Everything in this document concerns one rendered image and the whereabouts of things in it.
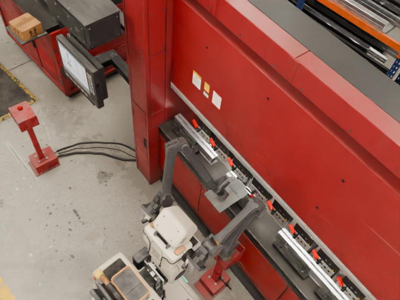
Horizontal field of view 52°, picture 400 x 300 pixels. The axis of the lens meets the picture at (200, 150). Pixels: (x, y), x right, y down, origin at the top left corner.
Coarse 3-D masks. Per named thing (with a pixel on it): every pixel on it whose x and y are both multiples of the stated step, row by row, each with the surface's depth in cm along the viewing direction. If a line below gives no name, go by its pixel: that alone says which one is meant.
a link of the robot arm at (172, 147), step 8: (168, 144) 239; (176, 144) 237; (184, 144) 238; (168, 152) 237; (176, 152) 239; (168, 160) 241; (168, 168) 243; (168, 176) 246; (168, 184) 249; (168, 192) 251; (160, 200) 252; (168, 200) 251
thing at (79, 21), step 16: (48, 0) 262; (64, 0) 248; (80, 0) 249; (96, 0) 251; (64, 16) 254; (80, 16) 241; (96, 16) 242; (112, 16) 247; (80, 32) 247; (96, 32) 246; (112, 32) 255
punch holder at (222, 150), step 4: (216, 136) 284; (216, 140) 286; (220, 140) 282; (216, 144) 289; (220, 144) 284; (220, 148) 287; (224, 148) 282; (216, 152) 295; (220, 152) 289; (224, 152) 285; (228, 152) 280; (220, 156) 292; (224, 156) 287; (228, 156) 284; (232, 156) 290; (224, 160) 290
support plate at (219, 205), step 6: (234, 180) 295; (228, 186) 292; (210, 192) 288; (240, 192) 290; (246, 192) 291; (210, 198) 286; (216, 198) 286; (228, 198) 287; (234, 198) 287; (240, 198) 288; (216, 204) 283; (222, 204) 284; (228, 204) 284; (222, 210) 281
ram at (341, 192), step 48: (192, 0) 239; (192, 48) 254; (240, 48) 218; (192, 96) 285; (240, 96) 235; (288, 96) 201; (240, 144) 261; (288, 144) 220; (336, 144) 189; (288, 192) 242; (336, 192) 206; (384, 192) 179; (336, 240) 225; (384, 240) 194; (384, 288) 211
